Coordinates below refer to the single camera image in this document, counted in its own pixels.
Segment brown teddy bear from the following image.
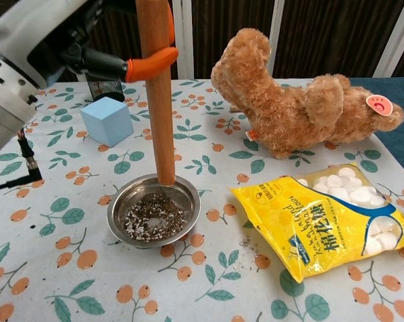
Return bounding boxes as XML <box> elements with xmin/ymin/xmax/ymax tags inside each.
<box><xmin>211</xmin><ymin>28</ymin><xmax>404</xmax><ymax>160</ymax></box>

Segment white metal frame post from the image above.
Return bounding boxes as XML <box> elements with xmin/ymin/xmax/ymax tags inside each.
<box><xmin>172</xmin><ymin>0</ymin><xmax>193</xmax><ymax>81</ymax></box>
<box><xmin>268</xmin><ymin>0</ymin><xmax>284</xmax><ymax>80</ymax></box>
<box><xmin>372</xmin><ymin>0</ymin><xmax>404</xmax><ymax>77</ymax></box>

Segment black mesh pen cup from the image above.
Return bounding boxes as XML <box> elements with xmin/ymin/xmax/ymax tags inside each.
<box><xmin>87</xmin><ymin>74</ymin><xmax>126</xmax><ymax>103</ymax></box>

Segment yellow marshmallow bag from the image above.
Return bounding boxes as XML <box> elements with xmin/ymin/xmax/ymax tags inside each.
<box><xmin>229</xmin><ymin>162</ymin><xmax>404</xmax><ymax>284</ymax></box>

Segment light blue foam cube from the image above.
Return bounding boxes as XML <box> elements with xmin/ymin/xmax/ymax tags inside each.
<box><xmin>79</xmin><ymin>96</ymin><xmax>135</xmax><ymax>148</ymax></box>

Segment wooden rolling pin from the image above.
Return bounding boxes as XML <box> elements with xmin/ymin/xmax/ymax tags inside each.
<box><xmin>135</xmin><ymin>0</ymin><xmax>176</xmax><ymax>186</ymax></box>

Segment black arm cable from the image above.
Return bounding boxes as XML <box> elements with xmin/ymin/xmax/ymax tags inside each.
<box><xmin>0</xmin><ymin>129</ymin><xmax>44</xmax><ymax>194</ymax></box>

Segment stainless steel bowl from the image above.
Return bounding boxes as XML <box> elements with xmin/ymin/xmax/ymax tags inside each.
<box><xmin>107</xmin><ymin>173</ymin><xmax>202</xmax><ymax>249</ymax></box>

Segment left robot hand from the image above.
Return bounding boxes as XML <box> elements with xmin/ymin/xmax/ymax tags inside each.
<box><xmin>0</xmin><ymin>0</ymin><xmax>179</xmax><ymax>91</ymax></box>

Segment crushed grains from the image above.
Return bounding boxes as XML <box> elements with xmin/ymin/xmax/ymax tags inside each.
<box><xmin>123</xmin><ymin>193</ymin><xmax>186</xmax><ymax>243</ymax></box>

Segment floral print tablecloth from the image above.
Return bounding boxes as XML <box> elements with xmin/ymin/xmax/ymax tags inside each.
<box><xmin>0</xmin><ymin>78</ymin><xmax>404</xmax><ymax>322</ymax></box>

